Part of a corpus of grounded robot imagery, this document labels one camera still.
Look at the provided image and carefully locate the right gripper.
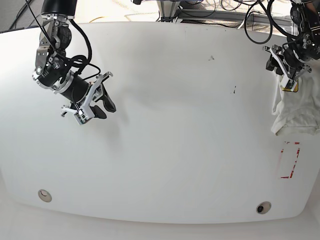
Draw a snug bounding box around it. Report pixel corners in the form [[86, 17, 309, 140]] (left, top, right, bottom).
[[32, 13, 117, 120]]

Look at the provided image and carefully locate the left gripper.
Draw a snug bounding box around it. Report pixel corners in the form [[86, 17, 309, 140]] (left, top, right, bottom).
[[265, 0, 320, 80]]

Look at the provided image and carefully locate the white printed t-shirt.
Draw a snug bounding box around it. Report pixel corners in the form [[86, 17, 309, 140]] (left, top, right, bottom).
[[271, 68, 320, 136]]

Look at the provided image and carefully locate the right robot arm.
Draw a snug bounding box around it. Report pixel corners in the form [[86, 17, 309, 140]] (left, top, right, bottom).
[[32, 0, 117, 125]]

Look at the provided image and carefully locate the red tape rectangle marking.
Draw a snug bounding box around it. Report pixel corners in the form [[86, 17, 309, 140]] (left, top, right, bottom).
[[277, 141, 301, 179]]

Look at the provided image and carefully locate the left table grommet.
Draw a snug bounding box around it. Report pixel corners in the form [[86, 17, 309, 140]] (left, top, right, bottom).
[[38, 189, 52, 203]]

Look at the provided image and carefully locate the table grommet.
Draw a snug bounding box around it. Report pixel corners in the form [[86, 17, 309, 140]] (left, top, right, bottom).
[[256, 201, 272, 215], [38, 189, 52, 203]]

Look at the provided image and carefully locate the right table grommet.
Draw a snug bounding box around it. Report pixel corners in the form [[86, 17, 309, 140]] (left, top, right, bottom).
[[256, 201, 272, 215]]

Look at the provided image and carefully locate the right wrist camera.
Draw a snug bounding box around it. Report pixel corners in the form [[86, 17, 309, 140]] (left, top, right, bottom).
[[73, 109, 95, 125]]

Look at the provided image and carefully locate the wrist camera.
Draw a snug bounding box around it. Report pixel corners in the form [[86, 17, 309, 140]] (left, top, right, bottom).
[[73, 109, 95, 125], [280, 75, 298, 92]]

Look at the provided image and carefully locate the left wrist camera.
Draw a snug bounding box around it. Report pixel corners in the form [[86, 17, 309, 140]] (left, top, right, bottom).
[[280, 75, 298, 92]]

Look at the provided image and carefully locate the yellow cable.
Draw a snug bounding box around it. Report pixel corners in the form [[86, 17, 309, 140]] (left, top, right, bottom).
[[88, 15, 111, 23]]

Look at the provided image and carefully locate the aluminium table frame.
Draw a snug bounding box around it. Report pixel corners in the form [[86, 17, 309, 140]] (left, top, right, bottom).
[[156, 0, 188, 23]]

